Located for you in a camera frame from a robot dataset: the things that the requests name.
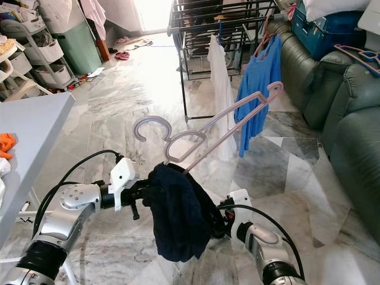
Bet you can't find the navy garment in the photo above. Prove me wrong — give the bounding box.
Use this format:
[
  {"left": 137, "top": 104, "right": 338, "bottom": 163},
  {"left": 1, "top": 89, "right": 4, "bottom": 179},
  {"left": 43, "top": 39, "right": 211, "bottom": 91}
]
[{"left": 142, "top": 162, "right": 223, "bottom": 263}]

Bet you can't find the white shirt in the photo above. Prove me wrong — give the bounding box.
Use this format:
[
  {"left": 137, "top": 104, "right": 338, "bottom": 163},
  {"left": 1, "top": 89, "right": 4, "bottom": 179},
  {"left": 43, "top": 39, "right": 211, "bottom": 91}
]
[
  {"left": 207, "top": 34, "right": 238, "bottom": 161},
  {"left": 0, "top": 156, "right": 14, "bottom": 197}
]

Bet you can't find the red brown hanger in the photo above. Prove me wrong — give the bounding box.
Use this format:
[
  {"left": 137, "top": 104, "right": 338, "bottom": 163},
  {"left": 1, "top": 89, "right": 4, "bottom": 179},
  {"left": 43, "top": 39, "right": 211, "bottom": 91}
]
[{"left": 254, "top": 15, "right": 277, "bottom": 57}]

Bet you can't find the dusty pink hanger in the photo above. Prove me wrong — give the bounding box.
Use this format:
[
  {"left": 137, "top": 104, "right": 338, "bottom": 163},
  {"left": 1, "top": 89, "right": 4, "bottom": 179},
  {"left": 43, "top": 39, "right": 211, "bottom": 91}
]
[{"left": 334, "top": 43, "right": 380, "bottom": 75}]

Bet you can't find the light blue folding table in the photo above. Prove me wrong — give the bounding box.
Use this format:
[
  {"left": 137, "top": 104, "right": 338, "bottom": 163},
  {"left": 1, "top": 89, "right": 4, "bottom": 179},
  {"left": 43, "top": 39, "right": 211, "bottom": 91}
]
[{"left": 0, "top": 92, "right": 75, "bottom": 285}]

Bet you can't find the white paper sheet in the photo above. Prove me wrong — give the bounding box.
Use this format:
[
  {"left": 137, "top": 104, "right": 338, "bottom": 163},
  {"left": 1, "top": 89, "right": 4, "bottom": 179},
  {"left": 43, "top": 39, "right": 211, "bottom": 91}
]
[{"left": 86, "top": 67, "right": 106, "bottom": 78}]

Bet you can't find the orange cloth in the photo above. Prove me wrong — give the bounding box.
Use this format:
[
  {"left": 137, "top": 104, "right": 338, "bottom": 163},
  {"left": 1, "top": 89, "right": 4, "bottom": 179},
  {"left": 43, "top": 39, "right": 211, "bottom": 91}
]
[{"left": 0, "top": 132, "right": 15, "bottom": 160}]

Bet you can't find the blue shirt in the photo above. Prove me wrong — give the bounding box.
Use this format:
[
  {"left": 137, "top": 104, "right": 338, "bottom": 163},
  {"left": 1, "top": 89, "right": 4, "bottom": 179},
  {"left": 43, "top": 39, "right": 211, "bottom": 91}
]
[{"left": 235, "top": 34, "right": 283, "bottom": 158}]

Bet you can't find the dark green sofa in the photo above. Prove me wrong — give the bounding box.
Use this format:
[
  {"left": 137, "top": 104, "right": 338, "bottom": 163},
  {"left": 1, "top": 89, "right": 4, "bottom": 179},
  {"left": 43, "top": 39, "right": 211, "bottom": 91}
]
[{"left": 267, "top": 21, "right": 380, "bottom": 244}]

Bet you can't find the green bin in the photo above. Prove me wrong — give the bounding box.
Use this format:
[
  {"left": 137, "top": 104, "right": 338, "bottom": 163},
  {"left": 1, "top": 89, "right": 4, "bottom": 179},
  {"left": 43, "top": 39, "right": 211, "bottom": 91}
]
[{"left": 56, "top": 21, "right": 103, "bottom": 75}]

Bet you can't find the white high chair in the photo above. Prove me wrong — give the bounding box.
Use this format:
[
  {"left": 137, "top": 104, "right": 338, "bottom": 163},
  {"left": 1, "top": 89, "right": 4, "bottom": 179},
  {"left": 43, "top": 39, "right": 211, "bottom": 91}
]
[{"left": 0, "top": 36, "right": 54, "bottom": 102}]

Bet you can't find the white storage trolley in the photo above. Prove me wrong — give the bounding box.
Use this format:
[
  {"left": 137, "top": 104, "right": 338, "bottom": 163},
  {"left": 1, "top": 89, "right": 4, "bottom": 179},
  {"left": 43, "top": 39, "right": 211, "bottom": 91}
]
[{"left": 3, "top": 6, "right": 78, "bottom": 90}]

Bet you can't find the black metal drying rack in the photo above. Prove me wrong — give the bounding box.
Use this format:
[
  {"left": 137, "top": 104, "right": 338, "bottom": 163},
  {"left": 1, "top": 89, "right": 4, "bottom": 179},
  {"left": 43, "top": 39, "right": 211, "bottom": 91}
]
[{"left": 169, "top": 0, "right": 289, "bottom": 119}]

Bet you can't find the pink cloth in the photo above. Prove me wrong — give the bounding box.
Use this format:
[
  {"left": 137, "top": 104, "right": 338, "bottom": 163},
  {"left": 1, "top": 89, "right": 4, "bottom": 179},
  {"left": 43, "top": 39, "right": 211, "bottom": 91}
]
[{"left": 80, "top": 0, "right": 109, "bottom": 39}]

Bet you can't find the yellow cushion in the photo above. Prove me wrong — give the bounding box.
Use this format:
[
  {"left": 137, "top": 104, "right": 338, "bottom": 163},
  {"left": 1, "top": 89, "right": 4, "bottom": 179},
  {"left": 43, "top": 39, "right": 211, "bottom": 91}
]
[{"left": 0, "top": 39, "right": 17, "bottom": 57}]

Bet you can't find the blue bag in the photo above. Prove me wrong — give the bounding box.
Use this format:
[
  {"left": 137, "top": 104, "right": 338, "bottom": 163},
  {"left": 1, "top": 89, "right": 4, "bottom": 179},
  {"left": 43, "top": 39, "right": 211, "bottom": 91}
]
[{"left": 291, "top": 3, "right": 366, "bottom": 60}]

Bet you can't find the white pillow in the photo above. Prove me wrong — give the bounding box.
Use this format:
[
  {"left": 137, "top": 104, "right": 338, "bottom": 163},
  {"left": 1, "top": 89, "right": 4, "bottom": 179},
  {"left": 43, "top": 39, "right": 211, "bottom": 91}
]
[{"left": 303, "top": 0, "right": 372, "bottom": 21}]

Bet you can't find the white plastic box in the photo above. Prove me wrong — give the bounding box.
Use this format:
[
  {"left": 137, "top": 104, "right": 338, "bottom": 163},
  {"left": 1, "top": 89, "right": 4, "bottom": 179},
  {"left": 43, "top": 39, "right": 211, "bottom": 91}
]
[{"left": 356, "top": 0, "right": 380, "bottom": 36}]

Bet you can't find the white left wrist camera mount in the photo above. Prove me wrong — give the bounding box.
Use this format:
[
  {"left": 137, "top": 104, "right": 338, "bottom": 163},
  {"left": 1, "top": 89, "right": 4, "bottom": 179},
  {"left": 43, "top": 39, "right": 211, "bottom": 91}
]
[{"left": 108, "top": 156, "right": 138, "bottom": 211}]

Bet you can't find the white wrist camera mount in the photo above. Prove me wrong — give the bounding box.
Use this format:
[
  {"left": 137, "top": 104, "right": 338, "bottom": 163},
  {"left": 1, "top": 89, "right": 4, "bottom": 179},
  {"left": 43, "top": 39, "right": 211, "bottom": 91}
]
[
  {"left": 227, "top": 189, "right": 253, "bottom": 221},
  {"left": 108, "top": 156, "right": 138, "bottom": 211}
]

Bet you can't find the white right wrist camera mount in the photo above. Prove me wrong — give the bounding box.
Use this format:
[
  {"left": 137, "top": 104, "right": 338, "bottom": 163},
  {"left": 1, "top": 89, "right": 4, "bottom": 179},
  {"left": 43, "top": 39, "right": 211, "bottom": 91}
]
[{"left": 227, "top": 189, "right": 253, "bottom": 221}]

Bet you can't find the brown wooden post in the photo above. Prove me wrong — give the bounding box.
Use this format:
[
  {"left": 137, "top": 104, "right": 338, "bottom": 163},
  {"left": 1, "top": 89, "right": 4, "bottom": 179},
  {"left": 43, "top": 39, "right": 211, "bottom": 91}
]
[{"left": 95, "top": 36, "right": 110, "bottom": 62}]

